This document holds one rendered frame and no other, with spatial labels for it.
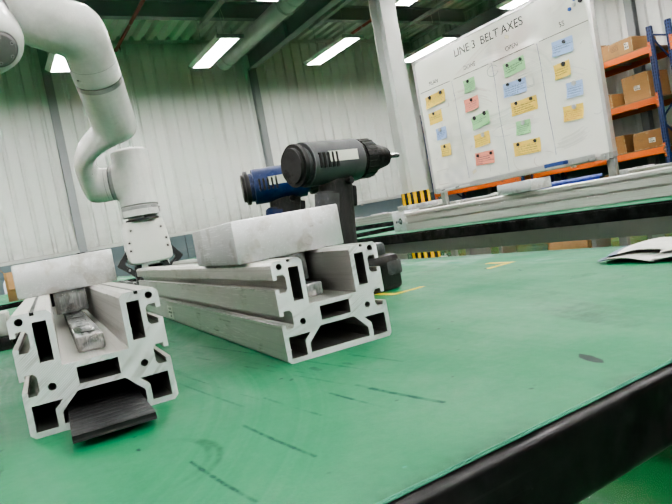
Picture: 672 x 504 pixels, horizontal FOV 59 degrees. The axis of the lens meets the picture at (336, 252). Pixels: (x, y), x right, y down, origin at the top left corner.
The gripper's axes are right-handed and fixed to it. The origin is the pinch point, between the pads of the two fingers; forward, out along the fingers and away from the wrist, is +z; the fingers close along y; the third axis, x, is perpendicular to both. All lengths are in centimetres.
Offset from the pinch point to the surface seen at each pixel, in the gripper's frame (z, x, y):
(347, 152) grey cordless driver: -16, 72, -17
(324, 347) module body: 4, 97, 2
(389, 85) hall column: -198, -642, -499
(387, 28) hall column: -277, -616, -496
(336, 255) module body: -4, 95, -2
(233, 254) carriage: -5, 89, 6
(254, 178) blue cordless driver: -16, 49, -11
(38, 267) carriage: -8, 65, 22
